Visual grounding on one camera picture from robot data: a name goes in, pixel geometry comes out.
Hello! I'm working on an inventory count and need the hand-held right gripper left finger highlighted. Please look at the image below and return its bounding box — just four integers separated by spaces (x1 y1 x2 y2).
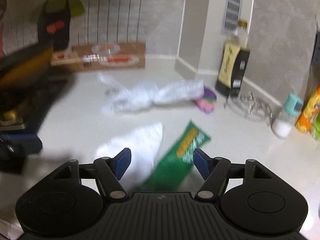
51 148 132 198

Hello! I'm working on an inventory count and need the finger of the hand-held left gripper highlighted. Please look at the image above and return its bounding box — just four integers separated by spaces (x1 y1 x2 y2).
0 133 43 155

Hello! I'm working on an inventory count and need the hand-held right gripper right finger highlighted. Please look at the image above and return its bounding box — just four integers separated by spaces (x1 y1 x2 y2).
193 148 272 199

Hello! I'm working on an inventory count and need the white tissue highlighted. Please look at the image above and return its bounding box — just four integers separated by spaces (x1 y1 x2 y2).
96 122 165 183

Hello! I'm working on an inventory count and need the green packet with orange print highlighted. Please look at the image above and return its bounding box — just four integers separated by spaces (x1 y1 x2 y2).
132 120 212 193

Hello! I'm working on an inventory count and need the black gas stove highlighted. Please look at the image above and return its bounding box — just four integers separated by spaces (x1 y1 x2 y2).
0 75 75 135

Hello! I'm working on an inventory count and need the pink and purple sponge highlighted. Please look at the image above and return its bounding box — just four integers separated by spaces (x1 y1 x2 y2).
192 86 217 114

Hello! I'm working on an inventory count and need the clear glass holder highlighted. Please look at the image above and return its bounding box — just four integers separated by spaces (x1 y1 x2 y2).
225 90 273 123

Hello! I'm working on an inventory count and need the black wok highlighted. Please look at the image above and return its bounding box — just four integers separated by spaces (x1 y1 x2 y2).
0 42 54 105

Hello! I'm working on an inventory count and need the crumpled clear plastic bag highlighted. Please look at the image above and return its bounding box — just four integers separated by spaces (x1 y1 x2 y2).
99 72 205 115

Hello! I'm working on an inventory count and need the salt shaker with teal lid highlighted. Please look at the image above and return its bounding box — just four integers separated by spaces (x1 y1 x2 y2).
271 93 304 139

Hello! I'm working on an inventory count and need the soy sauce bottle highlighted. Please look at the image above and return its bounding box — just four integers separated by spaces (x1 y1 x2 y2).
214 20 251 97

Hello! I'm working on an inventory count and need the green plastic bag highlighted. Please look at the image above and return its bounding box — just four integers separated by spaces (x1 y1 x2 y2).
311 112 320 140

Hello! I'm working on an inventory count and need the cartoon wall poster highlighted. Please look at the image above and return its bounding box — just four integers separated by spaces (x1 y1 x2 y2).
0 0 147 72

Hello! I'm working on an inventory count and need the white wall vent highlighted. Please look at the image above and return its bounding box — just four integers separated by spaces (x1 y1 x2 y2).
221 0 245 34

